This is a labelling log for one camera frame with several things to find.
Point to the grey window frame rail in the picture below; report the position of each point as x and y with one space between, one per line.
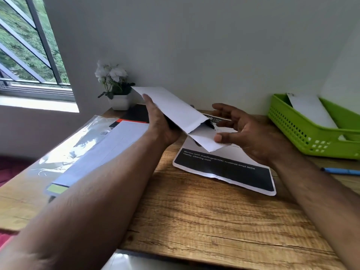
36 92

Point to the white flower plant in pot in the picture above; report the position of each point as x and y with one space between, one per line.
121 104

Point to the person's right hand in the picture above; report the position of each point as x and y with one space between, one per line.
261 140

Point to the green plastic basket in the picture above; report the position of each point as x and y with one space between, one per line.
295 132

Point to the person's right forearm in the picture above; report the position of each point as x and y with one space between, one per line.
323 199

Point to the person's left forearm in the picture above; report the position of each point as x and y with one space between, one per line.
92 205

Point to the person's left hand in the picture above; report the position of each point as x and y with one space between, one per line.
161 129

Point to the black white printed paper sheet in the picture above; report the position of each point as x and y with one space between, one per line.
202 137
239 174

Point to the clear plastic wrapper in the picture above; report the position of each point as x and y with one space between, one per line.
70 149

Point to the stack of white envelopes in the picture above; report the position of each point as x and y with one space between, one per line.
107 154

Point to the white paper envelope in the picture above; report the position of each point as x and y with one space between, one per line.
309 109
174 109

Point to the blue pen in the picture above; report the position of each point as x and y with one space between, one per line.
343 171

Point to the black notebook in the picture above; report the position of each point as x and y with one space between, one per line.
137 113

